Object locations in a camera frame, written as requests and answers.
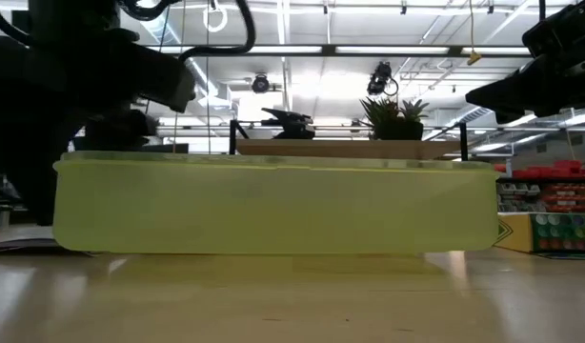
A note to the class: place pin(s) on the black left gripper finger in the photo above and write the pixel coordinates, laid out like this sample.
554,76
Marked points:
121,131
35,181

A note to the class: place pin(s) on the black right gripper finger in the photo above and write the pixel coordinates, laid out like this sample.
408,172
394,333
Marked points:
521,95

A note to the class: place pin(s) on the yellow green crayon box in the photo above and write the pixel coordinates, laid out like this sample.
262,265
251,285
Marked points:
559,233

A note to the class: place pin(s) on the yellow translucent pencil case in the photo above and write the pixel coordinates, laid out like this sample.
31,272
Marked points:
273,209

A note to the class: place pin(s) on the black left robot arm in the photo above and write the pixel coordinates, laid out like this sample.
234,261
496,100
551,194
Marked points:
68,19

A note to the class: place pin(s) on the shelf of red bins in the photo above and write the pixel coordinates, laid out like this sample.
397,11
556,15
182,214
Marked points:
559,169

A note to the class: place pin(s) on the potted succulent plant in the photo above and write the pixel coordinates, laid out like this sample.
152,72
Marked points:
392,126

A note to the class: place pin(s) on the black stapler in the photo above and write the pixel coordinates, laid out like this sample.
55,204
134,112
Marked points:
292,126

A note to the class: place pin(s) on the wooden shelf riser black legs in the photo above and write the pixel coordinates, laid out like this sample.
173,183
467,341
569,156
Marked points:
345,148

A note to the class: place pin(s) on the black overhead beam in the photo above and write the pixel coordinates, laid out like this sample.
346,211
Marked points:
328,49

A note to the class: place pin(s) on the black overhead camera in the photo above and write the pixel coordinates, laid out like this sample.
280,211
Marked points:
380,78

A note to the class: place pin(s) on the round black ceiling camera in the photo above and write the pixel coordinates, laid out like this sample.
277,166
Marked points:
260,84

